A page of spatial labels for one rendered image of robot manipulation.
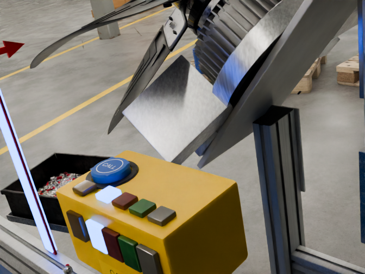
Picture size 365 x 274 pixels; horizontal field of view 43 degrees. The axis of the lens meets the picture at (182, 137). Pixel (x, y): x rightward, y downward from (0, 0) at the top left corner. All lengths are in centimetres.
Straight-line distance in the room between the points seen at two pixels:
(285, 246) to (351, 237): 105
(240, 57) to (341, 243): 144
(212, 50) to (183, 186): 40
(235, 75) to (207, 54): 8
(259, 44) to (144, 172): 33
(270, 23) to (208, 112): 19
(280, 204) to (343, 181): 148
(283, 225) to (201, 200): 65
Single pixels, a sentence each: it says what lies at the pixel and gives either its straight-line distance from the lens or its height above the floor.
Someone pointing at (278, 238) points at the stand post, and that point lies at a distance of 106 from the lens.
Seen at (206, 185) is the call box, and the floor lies 107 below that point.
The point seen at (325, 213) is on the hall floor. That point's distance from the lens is 225.
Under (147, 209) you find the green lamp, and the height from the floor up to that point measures 108.
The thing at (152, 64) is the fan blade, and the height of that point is 105.
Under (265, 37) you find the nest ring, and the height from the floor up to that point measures 112.
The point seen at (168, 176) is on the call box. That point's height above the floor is 107.
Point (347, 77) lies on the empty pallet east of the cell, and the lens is 371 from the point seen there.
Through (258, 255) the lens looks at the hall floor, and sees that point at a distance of 203.
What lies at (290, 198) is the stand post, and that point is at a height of 72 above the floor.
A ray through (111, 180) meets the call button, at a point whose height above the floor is 108.
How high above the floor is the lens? 129
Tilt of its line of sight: 24 degrees down
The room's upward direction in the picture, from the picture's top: 11 degrees counter-clockwise
